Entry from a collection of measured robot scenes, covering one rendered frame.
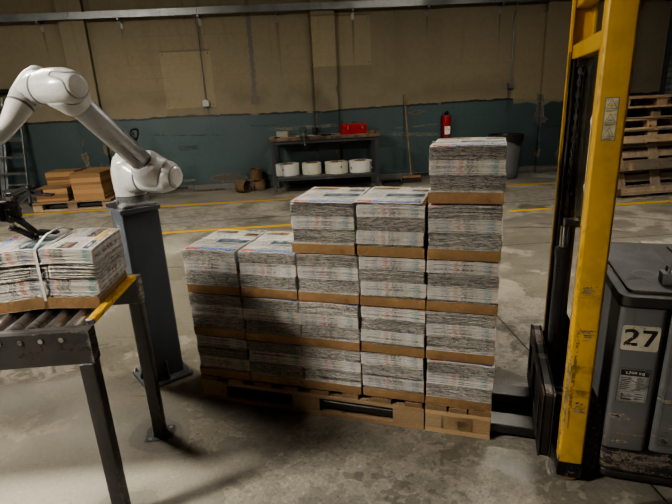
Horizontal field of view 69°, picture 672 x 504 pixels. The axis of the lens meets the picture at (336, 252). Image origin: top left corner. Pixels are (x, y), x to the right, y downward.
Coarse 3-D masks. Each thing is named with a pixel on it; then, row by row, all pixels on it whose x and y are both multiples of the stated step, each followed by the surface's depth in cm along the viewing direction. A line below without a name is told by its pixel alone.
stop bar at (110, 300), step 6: (132, 276) 201; (126, 282) 194; (132, 282) 199; (120, 288) 188; (126, 288) 192; (114, 294) 182; (120, 294) 185; (108, 300) 177; (114, 300) 180; (102, 306) 172; (108, 306) 174; (96, 312) 167; (102, 312) 168; (90, 318) 162; (96, 318) 164
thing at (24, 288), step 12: (12, 240) 182; (24, 240) 180; (36, 240) 178; (0, 252) 166; (12, 252) 167; (0, 264) 168; (12, 264) 168; (24, 264) 168; (0, 276) 169; (12, 276) 169; (24, 276) 170; (0, 288) 171; (12, 288) 171; (24, 288) 171; (0, 300) 172; (12, 300) 172
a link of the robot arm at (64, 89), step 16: (32, 80) 185; (48, 80) 182; (64, 80) 181; (80, 80) 186; (48, 96) 185; (64, 96) 184; (80, 96) 186; (64, 112) 193; (80, 112) 194; (96, 112) 200; (96, 128) 203; (112, 128) 208; (112, 144) 212; (128, 144) 217; (128, 160) 222; (144, 160) 226; (160, 160) 232; (144, 176) 229; (160, 176) 231; (176, 176) 236; (160, 192) 240
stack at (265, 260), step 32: (192, 256) 233; (224, 256) 228; (256, 256) 223; (288, 256) 218; (320, 256) 214; (352, 256) 210; (288, 288) 223; (320, 288) 219; (352, 288) 214; (384, 288) 210; (416, 288) 206; (224, 320) 239; (256, 320) 234; (288, 320) 228; (320, 320) 223; (352, 320) 218; (384, 320) 215; (416, 320) 210; (224, 352) 246; (256, 352) 240; (288, 352) 234; (320, 352) 229; (352, 352) 224; (224, 384) 251; (256, 384) 246; (352, 384) 229; (384, 384) 224; (416, 384) 219; (352, 416) 234; (416, 416) 224
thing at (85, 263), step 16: (64, 240) 177; (80, 240) 177; (96, 240) 177; (112, 240) 187; (48, 256) 168; (64, 256) 169; (80, 256) 169; (96, 256) 173; (112, 256) 186; (64, 272) 170; (80, 272) 170; (96, 272) 171; (112, 272) 186; (64, 288) 172; (80, 288) 173; (96, 288) 173
